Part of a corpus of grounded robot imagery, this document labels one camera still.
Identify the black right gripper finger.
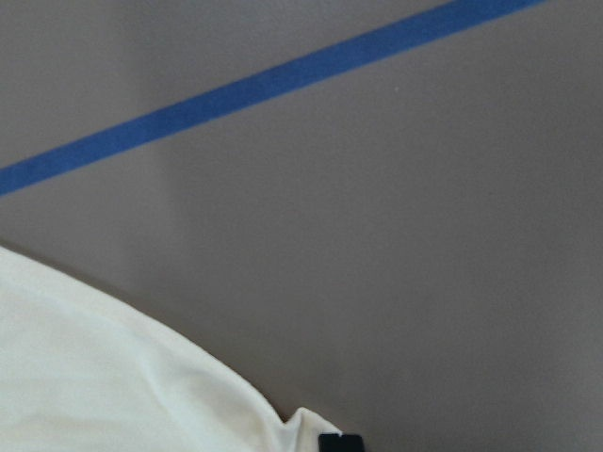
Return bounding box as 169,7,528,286
318,433,366,452

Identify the cream long-sleeve printed shirt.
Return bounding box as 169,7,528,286
1,250,335,451

